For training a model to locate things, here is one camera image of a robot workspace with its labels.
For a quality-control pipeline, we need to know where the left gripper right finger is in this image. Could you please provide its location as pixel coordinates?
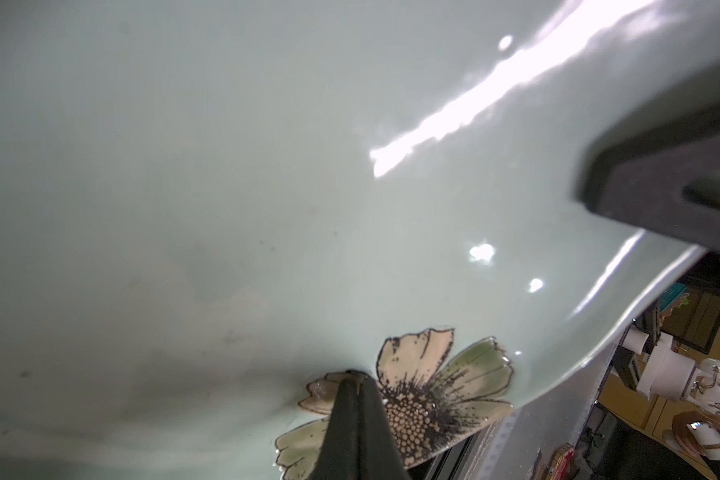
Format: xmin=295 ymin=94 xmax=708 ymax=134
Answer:
xmin=575 ymin=62 xmax=720 ymax=253

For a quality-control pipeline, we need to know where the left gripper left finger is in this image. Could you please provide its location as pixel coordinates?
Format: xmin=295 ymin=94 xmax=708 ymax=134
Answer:
xmin=309 ymin=371 xmax=410 ymax=480

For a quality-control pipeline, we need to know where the green floral ceramic plate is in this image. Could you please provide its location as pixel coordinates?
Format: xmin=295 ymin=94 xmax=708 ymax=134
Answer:
xmin=0 ymin=1 xmax=720 ymax=479

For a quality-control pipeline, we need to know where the white machine in background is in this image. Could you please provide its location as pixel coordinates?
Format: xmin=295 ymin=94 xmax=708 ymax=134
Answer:
xmin=620 ymin=326 xmax=720 ymax=463

